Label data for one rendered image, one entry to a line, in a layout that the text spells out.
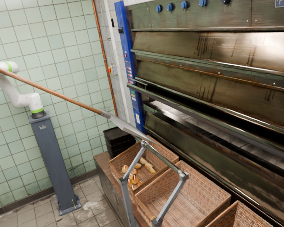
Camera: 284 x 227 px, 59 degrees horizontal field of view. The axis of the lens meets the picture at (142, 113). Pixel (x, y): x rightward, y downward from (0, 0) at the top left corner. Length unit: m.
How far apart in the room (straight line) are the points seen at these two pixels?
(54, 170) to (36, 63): 1.20
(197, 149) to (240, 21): 1.00
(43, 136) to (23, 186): 0.97
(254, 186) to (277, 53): 0.79
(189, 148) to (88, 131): 1.73
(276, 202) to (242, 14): 0.99
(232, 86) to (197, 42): 0.35
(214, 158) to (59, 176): 1.82
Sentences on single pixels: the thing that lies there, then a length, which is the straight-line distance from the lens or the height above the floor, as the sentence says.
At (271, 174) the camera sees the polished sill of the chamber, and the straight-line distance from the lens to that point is 1.52.
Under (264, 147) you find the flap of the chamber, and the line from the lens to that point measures 1.25.
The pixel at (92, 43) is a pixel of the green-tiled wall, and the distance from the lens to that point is 3.21.
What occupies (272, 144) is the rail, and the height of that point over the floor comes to 1.44.
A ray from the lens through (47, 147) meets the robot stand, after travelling 2.86.
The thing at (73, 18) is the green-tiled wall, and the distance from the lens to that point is 3.16.
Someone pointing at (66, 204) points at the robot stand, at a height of 0.09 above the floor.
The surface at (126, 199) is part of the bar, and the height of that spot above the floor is 0.78.
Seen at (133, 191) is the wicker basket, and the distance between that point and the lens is 2.12.
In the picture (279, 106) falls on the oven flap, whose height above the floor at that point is 1.55.
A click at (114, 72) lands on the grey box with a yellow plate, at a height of 1.44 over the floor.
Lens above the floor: 2.06
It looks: 22 degrees down
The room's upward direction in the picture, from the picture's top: 9 degrees counter-clockwise
